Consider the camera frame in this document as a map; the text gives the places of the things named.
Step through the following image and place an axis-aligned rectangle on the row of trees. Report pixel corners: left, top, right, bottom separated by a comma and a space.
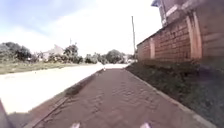
0, 41, 136, 65

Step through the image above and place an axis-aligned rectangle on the red brick path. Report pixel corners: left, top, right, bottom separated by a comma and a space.
33, 68, 214, 128

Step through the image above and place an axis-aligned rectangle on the tall pole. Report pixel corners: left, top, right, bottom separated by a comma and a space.
130, 15, 137, 56

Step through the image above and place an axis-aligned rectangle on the pale building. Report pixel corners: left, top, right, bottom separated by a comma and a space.
41, 44, 66, 61

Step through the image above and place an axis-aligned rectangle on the robot's own part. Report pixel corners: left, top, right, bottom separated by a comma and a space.
140, 122, 152, 128
70, 122, 81, 128

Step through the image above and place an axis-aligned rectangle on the pale road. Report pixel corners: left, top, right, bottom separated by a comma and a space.
0, 63, 129, 116

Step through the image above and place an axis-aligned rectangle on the grass verge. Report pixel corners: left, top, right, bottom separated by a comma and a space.
124, 59, 224, 128

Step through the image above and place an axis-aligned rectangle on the kerb strip with weeds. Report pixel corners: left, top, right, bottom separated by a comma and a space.
21, 68, 106, 128

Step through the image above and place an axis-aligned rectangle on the brick building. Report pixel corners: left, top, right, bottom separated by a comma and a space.
150, 0, 202, 28

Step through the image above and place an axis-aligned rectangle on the grass field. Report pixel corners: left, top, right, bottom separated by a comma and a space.
0, 61, 84, 75

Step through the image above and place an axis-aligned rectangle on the pale kerb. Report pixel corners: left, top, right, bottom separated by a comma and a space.
124, 67, 220, 128

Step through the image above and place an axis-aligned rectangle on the red brick wall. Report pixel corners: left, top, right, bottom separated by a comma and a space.
135, 5, 224, 64

